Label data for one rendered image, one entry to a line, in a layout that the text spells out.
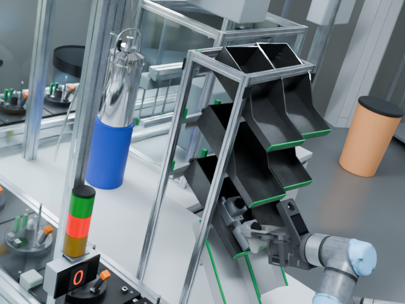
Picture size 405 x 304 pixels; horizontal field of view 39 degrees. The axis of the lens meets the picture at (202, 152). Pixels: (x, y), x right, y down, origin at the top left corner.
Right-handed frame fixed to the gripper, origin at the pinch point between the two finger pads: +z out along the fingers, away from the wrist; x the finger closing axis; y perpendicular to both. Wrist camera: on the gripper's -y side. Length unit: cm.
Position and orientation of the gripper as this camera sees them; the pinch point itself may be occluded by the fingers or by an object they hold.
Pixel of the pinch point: (251, 228)
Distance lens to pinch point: 153.2
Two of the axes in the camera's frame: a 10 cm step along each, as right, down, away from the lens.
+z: -6.6, -0.3, 7.5
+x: 7.5, -1.0, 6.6
